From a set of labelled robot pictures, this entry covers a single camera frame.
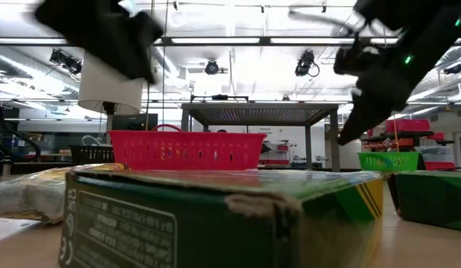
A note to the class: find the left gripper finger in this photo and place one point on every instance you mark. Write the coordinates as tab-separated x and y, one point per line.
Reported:
129	59
148	59

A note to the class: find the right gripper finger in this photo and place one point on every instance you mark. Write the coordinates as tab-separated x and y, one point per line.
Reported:
355	115
377	113

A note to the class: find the green plastic basket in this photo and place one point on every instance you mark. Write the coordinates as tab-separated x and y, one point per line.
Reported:
392	162

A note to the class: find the red thin rubber band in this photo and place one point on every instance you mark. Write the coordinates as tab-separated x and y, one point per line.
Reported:
167	125

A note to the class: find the red plastic basket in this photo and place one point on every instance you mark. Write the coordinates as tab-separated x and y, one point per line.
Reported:
185	150

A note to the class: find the black plastic basket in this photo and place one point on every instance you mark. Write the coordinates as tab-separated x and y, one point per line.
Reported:
91	153

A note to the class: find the green blue crayon box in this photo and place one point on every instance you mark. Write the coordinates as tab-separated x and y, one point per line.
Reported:
431	201
215	223

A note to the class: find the snack bag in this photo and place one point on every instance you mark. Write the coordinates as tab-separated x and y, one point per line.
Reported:
29	197

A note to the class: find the red storage bin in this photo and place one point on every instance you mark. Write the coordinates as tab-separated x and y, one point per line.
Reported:
409	126
438	166
436	136

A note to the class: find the white cylindrical table lamp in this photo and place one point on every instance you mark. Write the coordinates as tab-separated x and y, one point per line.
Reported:
111	93

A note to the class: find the small black ceiling fixture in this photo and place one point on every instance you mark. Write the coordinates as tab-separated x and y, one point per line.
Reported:
453	69

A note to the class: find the black monitor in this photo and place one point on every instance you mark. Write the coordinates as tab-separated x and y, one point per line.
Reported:
135	122

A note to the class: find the clear plastic storage bin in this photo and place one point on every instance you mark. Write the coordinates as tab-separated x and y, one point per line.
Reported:
436	153

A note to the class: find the black distant bar fixture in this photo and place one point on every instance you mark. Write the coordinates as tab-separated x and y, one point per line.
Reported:
219	97

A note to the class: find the grey perforated metal shelf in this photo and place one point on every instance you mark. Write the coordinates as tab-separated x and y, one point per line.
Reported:
263	111

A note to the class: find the black overhead crossbar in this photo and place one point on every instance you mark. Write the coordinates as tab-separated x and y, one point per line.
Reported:
265	41

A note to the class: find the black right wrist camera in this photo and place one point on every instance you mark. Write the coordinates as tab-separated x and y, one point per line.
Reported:
347	61

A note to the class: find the black ceiling camera cluster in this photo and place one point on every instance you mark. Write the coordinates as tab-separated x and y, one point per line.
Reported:
66	61

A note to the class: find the round black ceiling camera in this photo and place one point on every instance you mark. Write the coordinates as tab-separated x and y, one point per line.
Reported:
211	67

